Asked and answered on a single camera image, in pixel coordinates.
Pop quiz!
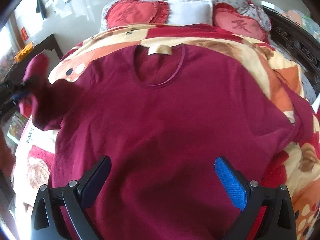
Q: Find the maroon knit shirt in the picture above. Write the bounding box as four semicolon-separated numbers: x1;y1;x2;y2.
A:
32;44;319;239

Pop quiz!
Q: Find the dark wooden console table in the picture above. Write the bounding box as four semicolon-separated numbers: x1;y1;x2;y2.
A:
1;34;63;83

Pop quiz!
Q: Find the green printed gift box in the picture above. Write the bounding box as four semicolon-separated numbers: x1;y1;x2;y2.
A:
7;111;28;144

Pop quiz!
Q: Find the orange plastic basket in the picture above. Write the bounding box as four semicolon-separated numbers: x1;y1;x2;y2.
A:
14;42;34;63

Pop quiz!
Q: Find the orange red cream fleece blanket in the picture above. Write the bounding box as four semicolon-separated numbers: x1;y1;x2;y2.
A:
20;24;319;239

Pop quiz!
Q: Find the red heart cushion left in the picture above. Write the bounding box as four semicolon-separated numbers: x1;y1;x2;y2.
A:
104;0;170;28

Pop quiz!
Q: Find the red heart cushion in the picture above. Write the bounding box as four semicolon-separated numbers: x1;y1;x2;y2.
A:
104;0;170;28
213;3;268;42

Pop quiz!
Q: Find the dark carved wooden headboard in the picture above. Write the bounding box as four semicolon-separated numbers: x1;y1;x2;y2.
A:
263;7;319;95

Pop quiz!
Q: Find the white pillow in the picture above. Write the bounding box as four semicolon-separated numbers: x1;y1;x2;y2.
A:
165;0;213;25

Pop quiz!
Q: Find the red heart cushion right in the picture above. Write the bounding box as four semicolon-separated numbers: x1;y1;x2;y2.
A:
213;3;268;42

